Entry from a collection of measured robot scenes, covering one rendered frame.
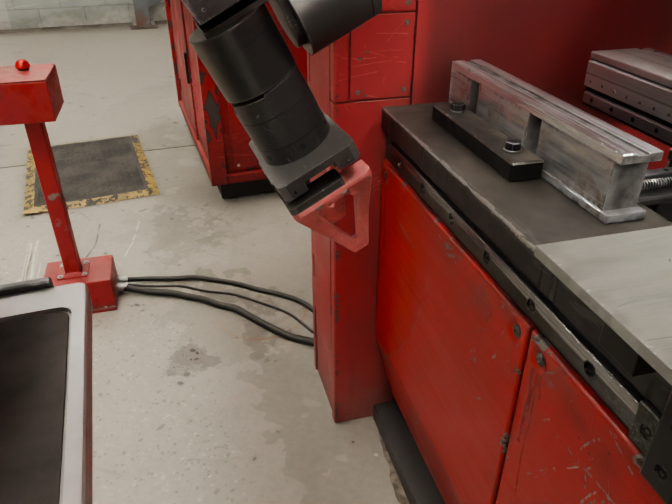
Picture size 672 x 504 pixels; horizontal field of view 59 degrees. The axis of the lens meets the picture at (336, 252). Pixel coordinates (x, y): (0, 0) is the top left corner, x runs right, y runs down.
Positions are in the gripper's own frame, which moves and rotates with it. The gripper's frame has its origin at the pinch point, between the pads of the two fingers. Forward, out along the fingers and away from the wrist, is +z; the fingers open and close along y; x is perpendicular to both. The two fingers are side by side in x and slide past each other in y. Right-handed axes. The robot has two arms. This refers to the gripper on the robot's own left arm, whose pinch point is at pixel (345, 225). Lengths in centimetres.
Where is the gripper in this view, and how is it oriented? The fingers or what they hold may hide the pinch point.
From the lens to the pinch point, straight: 51.7
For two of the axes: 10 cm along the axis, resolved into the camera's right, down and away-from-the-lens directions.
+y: -3.3, -4.8, 8.1
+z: 4.3, 6.9, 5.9
